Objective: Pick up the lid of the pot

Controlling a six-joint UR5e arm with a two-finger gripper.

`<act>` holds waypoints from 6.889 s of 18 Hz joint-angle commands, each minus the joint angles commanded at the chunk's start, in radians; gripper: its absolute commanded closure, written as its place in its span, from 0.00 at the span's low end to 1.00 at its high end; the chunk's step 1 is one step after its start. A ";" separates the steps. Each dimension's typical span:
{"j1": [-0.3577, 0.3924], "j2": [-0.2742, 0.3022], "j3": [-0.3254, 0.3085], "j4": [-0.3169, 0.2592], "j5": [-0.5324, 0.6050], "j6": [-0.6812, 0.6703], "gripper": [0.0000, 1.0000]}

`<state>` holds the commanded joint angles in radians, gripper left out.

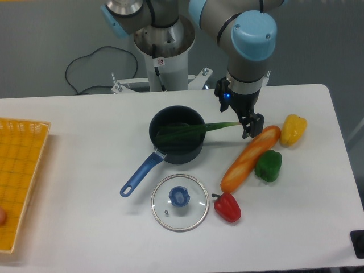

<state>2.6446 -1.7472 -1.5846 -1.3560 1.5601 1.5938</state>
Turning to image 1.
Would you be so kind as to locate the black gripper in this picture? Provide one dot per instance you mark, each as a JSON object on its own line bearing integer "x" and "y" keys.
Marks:
{"x": 243, "y": 106}

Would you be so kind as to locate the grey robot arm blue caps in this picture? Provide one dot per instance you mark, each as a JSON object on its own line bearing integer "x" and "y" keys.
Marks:
{"x": 244, "y": 30}

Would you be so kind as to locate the glass lid with blue knob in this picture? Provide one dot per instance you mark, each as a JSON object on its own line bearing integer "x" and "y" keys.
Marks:
{"x": 180, "y": 203}

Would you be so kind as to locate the orange baguette bread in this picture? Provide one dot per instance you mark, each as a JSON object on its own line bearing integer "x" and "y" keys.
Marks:
{"x": 244, "y": 164}

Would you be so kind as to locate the yellow bell pepper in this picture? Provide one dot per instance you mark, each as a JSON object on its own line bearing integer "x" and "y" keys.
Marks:
{"x": 293, "y": 129}

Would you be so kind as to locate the green bell pepper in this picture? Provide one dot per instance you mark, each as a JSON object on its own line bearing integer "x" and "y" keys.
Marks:
{"x": 268, "y": 166}

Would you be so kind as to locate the green scallion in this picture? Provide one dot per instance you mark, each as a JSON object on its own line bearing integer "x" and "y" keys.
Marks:
{"x": 170, "y": 133}

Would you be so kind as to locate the red bell pepper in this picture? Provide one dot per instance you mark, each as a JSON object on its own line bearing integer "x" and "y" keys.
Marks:
{"x": 227, "y": 207}

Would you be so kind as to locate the black table edge socket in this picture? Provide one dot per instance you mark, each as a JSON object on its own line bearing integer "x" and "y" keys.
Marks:
{"x": 357, "y": 241}

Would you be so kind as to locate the yellow woven basket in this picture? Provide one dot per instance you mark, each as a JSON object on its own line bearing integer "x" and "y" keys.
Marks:
{"x": 22, "y": 145}

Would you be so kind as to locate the dark pot with blue handle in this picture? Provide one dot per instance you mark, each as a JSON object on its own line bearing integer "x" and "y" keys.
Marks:
{"x": 178, "y": 151}

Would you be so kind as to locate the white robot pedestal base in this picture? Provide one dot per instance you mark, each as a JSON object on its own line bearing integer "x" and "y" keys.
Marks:
{"x": 165, "y": 52}

